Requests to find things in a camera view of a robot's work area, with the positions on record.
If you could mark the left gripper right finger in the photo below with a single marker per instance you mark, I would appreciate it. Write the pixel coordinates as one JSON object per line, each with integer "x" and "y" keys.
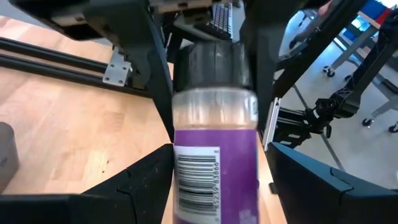
{"x": 308, "y": 193}

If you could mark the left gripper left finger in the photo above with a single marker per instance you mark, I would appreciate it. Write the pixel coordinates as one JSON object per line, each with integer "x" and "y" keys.
{"x": 136, "y": 193}

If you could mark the purple label bottle black cap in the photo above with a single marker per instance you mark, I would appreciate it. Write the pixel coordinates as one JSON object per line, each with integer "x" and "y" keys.
{"x": 214, "y": 155}

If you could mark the black desk crossbar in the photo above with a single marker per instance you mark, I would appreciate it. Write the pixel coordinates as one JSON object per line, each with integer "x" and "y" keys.
{"x": 342, "y": 99}

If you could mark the grey plastic bin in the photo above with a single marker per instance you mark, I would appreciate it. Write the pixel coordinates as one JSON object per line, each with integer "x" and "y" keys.
{"x": 7, "y": 155}

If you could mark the grey side desk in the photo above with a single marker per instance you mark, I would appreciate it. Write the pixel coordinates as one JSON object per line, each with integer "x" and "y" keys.
{"x": 186, "y": 25}

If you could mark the black backlit keyboard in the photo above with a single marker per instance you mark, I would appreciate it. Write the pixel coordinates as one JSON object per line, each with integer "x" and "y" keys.
{"x": 222, "y": 18}

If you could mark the blue red top table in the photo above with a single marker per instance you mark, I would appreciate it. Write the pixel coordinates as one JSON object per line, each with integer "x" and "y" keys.
{"x": 373, "y": 9}

